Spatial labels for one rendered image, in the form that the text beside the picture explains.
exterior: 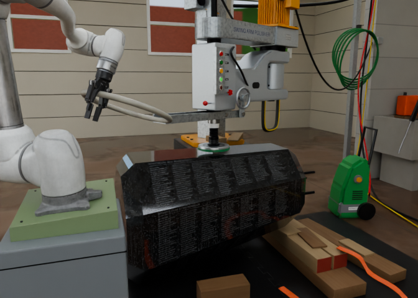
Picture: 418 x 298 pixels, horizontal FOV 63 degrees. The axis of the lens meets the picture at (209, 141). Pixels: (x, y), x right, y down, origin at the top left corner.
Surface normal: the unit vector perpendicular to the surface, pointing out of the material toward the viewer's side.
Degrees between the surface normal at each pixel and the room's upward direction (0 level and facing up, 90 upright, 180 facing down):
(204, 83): 90
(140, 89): 90
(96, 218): 90
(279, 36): 90
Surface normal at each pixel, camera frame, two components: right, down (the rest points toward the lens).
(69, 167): 0.74, 0.09
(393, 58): 0.30, 0.17
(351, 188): 0.08, 0.18
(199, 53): -0.71, 0.13
